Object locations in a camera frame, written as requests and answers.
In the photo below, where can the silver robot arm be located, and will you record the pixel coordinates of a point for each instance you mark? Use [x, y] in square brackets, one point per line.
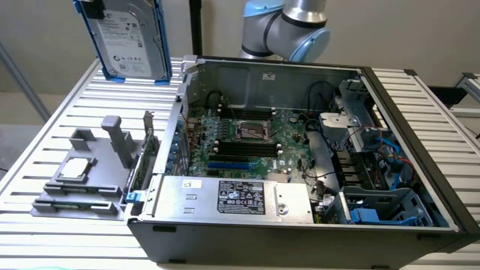
[285, 31]

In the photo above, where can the metal disk bay cage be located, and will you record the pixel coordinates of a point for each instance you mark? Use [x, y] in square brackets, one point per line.
[379, 206]

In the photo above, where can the CPU socket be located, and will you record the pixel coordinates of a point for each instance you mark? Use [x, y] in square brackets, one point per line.
[254, 130]

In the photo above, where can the black RAM slot bank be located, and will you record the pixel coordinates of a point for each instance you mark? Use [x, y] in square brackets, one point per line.
[247, 147]
[246, 111]

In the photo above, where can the green motherboard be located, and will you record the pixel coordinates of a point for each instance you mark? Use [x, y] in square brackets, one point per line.
[251, 146]

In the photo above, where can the blue expansion slot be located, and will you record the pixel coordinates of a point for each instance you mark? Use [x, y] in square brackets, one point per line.
[229, 166]

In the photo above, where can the open black PC case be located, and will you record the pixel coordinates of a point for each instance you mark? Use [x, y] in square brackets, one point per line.
[301, 157]

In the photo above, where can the silver power supply unit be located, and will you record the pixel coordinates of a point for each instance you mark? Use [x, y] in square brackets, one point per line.
[233, 198]

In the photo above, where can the green graphics card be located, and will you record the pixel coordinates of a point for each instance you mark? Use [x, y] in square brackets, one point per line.
[147, 152]

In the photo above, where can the grey drive cage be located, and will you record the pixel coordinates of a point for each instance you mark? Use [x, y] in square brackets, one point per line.
[354, 118]

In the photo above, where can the blue case latch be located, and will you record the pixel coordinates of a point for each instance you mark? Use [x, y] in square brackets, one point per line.
[134, 196]

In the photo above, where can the black vertical pole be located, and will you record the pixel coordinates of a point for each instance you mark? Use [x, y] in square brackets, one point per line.
[195, 26]

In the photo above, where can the grey parts rack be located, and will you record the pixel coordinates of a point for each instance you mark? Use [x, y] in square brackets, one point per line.
[90, 171]

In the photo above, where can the silver CPU chip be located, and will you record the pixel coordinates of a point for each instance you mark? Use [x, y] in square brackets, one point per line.
[78, 168]

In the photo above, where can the green RAM stick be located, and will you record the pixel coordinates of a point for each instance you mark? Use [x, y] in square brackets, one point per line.
[79, 190]
[67, 207]

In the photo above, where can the hard disk in blue bracket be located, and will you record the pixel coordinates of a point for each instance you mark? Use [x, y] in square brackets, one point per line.
[127, 42]

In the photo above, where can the aluminium frame rail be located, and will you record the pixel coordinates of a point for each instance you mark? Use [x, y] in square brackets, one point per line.
[467, 92]

